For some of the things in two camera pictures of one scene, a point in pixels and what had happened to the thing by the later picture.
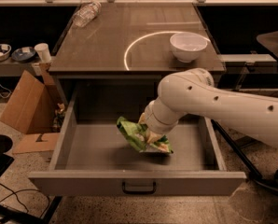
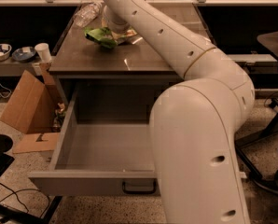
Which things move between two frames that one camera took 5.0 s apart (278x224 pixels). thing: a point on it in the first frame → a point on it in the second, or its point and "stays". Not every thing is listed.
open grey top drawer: (92, 157) stays
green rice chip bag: (136, 133) → (108, 39)
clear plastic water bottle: (86, 13) stays
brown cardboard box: (32, 110) stays
